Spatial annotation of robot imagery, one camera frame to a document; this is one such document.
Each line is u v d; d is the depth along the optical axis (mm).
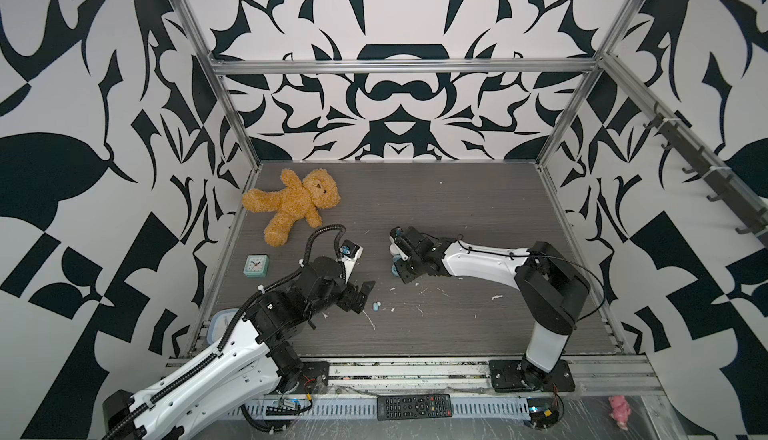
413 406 698
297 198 991
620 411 684
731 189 549
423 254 697
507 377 742
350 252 627
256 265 913
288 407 726
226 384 558
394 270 809
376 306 848
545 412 710
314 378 736
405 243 722
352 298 640
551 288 477
